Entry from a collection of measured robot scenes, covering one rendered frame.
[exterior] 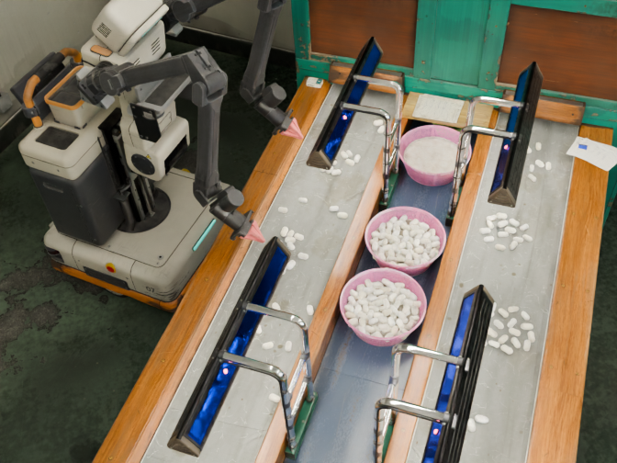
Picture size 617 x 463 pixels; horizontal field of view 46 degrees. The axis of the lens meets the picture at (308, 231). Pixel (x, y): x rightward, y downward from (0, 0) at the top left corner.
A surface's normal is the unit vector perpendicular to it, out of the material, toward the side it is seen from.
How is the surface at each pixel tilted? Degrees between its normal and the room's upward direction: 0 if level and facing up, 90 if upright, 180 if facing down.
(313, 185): 0
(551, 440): 0
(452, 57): 90
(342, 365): 0
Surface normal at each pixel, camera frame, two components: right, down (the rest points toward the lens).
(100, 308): -0.05, -0.65
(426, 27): -0.33, 0.72
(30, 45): 0.90, 0.29
